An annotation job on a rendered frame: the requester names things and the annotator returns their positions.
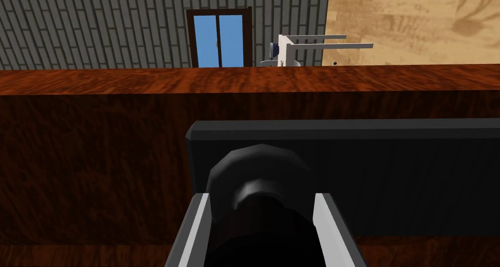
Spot black drawer front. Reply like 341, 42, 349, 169
185, 118, 500, 237

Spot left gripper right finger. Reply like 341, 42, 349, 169
312, 192, 368, 267

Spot red-brown wooden cabinet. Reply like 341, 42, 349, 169
0, 63, 500, 267

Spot blue window with brown frame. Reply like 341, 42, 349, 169
185, 7, 253, 68

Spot black round knob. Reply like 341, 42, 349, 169
203, 144, 327, 267

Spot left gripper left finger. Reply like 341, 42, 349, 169
164, 192, 212, 267

